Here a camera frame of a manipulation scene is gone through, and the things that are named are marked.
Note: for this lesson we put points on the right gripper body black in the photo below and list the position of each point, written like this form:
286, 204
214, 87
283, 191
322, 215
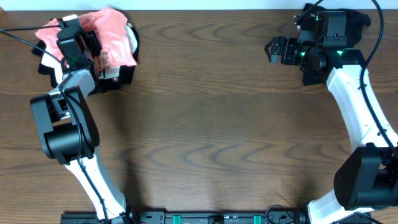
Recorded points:
294, 53

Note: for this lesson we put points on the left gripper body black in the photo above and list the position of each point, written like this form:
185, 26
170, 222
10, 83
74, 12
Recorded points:
88, 48

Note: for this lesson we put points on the pink t-shirt with brown print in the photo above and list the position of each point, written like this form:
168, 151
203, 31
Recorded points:
110, 27

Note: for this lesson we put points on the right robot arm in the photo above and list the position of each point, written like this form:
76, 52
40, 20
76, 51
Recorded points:
367, 181

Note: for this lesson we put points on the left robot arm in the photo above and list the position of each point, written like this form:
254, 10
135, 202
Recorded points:
67, 130

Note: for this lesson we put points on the black crumpled garment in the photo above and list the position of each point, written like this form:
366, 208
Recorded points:
355, 22

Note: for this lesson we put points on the black folded garment under white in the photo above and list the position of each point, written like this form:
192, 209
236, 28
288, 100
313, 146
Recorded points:
119, 48

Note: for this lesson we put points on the white t-shirt with pixel camera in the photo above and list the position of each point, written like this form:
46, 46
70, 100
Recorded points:
109, 79

